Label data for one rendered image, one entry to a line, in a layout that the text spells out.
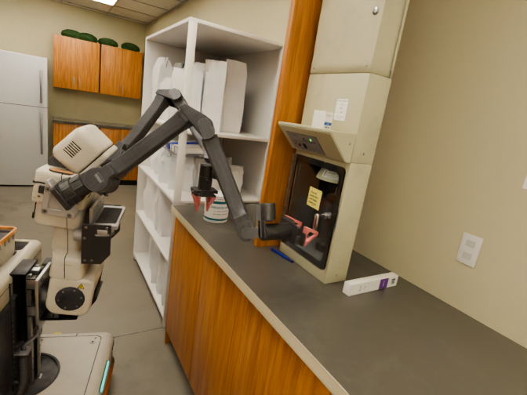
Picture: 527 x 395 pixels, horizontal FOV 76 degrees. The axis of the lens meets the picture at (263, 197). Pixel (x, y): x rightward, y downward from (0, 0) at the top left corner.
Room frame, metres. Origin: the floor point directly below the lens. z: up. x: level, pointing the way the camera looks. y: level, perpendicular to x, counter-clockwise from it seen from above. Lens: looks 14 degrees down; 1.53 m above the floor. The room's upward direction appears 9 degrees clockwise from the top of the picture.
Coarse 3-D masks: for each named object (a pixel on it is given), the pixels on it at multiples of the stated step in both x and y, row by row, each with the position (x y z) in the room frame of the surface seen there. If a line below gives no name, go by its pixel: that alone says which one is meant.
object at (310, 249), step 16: (304, 160) 1.37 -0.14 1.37; (304, 176) 1.35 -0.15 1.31; (320, 176) 1.27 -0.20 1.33; (336, 176) 1.20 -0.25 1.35; (304, 192) 1.34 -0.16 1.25; (336, 192) 1.19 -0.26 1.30; (288, 208) 1.41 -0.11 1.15; (304, 208) 1.32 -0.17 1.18; (320, 208) 1.24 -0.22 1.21; (336, 208) 1.17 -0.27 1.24; (304, 224) 1.30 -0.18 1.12; (320, 224) 1.23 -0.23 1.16; (320, 240) 1.21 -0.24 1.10; (304, 256) 1.27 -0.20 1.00; (320, 256) 1.20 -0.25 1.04
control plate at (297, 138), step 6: (288, 132) 1.36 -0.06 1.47; (294, 132) 1.32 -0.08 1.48; (294, 138) 1.35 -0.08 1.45; (300, 138) 1.30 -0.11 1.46; (306, 138) 1.27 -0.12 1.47; (312, 138) 1.23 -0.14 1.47; (294, 144) 1.39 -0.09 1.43; (306, 144) 1.30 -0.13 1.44; (312, 144) 1.26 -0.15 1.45; (318, 144) 1.22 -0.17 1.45; (312, 150) 1.29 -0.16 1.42; (318, 150) 1.25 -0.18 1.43
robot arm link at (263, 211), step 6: (258, 204) 1.09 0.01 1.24; (264, 204) 1.08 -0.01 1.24; (270, 204) 1.08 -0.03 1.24; (258, 210) 1.08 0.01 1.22; (264, 210) 1.07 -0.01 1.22; (270, 210) 1.08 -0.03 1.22; (258, 216) 1.07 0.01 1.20; (264, 216) 1.07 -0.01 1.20; (270, 216) 1.07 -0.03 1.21; (246, 228) 1.04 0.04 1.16; (252, 228) 1.04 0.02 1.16; (246, 234) 1.03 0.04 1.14; (252, 234) 1.04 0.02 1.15
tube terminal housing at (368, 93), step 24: (312, 96) 1.40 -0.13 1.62; (336, 96) 1.29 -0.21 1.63; (360, 96) 1.19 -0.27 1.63; (384, 96) 1.23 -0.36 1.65; (312, 120) 1.38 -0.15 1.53; (360, 120) 1.18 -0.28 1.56; (360, 144) 1.19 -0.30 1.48; (360, 168) 1.20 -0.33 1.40; (360, 192) 1.22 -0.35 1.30; (336, 240) 1.18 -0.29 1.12; (312, 264) 1.25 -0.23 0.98; (336, 264) 1.20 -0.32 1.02
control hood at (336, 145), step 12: (300, 132) 1.27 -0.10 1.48; (312, 132) 1.20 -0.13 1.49; (324, 132) 1.14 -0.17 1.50; (336, 132) 1.12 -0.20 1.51; (324, 144) 1.19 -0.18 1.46; (336, 144) 1.13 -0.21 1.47; (348, 144) 1.16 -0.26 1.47; (324, 156) 1.26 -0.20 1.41; (336, 156) 1.18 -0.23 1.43; (348, 156) 1.17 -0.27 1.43
